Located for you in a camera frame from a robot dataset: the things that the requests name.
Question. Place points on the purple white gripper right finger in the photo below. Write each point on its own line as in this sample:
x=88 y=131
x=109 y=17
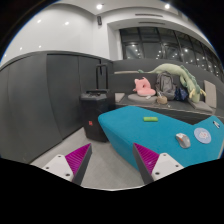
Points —
x=154 y=166

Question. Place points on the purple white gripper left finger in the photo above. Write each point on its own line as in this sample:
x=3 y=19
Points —
x=71 y=167

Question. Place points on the grey computer mouse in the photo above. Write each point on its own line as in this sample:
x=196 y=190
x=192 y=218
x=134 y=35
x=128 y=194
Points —
x=183 y=140

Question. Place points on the round light blue mouse pad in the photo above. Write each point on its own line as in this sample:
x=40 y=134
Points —
x=202 y=135

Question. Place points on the teal upholstered bench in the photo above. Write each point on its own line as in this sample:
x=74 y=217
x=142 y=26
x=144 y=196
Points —
x=125 y=126

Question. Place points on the green rectangular block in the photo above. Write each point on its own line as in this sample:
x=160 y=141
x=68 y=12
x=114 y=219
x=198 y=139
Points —
x=150 y=119

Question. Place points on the small brown round bag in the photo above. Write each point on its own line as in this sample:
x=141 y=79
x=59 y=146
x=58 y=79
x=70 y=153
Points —
x=162 y=100

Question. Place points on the black wheeled speaker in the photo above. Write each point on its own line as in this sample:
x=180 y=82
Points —
x=93 y=103

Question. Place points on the round grey cushion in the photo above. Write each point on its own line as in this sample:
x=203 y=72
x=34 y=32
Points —
x=142 y=99

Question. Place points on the dark blue bag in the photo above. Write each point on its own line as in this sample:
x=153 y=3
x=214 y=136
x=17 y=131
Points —
x=181 y=94

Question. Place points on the grey square cushion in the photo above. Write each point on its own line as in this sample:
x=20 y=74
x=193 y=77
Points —
x=202 y=106

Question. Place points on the pink plush pillow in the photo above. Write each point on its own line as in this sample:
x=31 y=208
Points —
x=143 y=87

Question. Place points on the grey backpack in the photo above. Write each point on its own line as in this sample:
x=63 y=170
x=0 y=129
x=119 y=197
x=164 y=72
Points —
x=165 y=86

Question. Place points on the dark grey sofa bench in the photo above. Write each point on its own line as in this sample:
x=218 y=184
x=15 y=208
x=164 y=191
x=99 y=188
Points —
x=126 y=71

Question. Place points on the green dragon plush toy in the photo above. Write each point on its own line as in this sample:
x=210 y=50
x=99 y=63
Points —
x=185 y=77

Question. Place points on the wall mounted black speaker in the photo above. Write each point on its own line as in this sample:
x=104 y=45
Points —
x=99 y=20

